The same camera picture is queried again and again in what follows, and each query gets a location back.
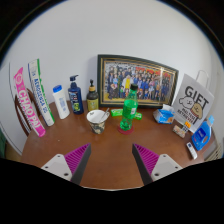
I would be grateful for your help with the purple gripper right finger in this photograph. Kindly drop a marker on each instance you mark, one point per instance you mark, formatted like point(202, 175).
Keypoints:
point(152, 166)

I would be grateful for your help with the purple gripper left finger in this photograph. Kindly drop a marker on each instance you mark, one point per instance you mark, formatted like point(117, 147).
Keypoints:
point(71, 166)

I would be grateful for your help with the green plastic bottle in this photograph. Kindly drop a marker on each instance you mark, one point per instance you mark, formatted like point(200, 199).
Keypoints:
point(129, 108)

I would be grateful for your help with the small white tube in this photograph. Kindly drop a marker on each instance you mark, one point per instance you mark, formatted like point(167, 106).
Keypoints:
point(191, 150)

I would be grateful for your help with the red round coaster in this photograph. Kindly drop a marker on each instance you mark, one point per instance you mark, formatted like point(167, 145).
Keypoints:
point(125, 132)

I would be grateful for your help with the small snack box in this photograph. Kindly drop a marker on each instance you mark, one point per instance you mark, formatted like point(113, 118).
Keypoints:
point(179, 131)

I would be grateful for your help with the green packet right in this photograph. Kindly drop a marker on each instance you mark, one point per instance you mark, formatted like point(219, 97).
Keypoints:
point(138, 116)

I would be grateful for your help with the green packet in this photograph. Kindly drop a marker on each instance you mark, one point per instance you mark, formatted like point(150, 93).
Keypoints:
point(138, 116)
point(116, 112)

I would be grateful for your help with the patterned paper cup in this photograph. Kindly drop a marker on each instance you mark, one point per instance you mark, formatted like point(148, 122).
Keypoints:
point(93, 118)

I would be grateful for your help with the blue tissue pack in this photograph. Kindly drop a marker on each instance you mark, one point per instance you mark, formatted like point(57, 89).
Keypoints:
point(165, 115)

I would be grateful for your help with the blue detergent bottle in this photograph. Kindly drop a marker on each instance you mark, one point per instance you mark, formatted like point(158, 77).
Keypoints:
point(202, 135)

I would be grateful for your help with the spoon in cup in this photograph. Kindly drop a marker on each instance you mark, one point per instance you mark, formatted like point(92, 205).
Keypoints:
point(104, 114)

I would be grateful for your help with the green packet left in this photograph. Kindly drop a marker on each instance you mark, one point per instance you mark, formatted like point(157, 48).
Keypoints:
point(116, 112)

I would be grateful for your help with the dark blue pump bottle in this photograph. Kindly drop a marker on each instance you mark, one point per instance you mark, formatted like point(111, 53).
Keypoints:
point(75, 96)

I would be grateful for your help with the white bottle blue cap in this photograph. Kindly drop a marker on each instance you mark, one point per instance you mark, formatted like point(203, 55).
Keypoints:
point(60, 101)

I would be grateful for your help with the dark amber pump bottle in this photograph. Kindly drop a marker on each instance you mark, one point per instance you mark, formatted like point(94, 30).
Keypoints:
point(92, 97)

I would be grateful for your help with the white gift paper bag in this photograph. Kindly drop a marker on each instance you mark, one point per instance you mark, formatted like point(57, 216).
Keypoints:
point(193, 100)

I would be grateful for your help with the framed group photo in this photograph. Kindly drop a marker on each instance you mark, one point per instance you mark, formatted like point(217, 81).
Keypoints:
point(156, 83)

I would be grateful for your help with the wooden chair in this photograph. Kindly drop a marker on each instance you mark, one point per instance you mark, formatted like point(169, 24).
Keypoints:
point(23, 120)

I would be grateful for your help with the pink chiaopai tube box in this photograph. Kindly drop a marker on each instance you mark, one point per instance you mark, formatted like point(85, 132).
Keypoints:
point(25, 103)

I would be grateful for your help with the white green tube box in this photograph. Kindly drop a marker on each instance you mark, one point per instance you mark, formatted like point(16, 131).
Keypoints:
point(38, 91)

